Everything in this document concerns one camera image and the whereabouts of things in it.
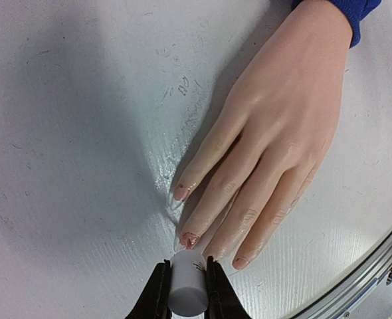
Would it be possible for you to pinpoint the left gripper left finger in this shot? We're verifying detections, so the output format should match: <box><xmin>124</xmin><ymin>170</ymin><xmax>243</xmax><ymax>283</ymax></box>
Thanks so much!
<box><xmin>126</xmin><ymin>260</ymin><xmax>172</xmax><ymax>319</ymax></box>

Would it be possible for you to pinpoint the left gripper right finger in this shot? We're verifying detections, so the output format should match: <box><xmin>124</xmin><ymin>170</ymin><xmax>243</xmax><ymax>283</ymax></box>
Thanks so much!
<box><xmin>204</xmin><ymin>257</ymin><xmax>251</xmax><ymax>319</ymax></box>

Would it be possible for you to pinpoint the white nail polish cap brush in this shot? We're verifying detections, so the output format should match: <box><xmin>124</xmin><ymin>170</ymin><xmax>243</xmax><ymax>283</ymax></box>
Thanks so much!
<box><xmin>168</xmin><ymin>250</ymin><xmax>209</xmax><ymax>317</ymax></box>

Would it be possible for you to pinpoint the mannequin hand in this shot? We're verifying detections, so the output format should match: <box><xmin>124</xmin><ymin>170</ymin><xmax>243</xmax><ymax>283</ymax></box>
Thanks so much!
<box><xmin>173</xmin><ymin>1</ymin><xmax>352</xmax><ymax>270</ymax></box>

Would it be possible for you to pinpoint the blue red white jacket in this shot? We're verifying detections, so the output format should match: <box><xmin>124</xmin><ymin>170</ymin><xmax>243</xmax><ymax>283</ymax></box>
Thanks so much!
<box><xmin>285</xmin><ymin>1</ymin><xmax>381</xmax><ymax>53</ymax></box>

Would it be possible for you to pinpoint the aluminium table front rail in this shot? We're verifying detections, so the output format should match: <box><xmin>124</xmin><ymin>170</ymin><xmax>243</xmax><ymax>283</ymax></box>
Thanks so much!
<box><xmin>294</xmin><ymin>231</ymin><xmax>392</xmax><ymax>318</ymax></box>

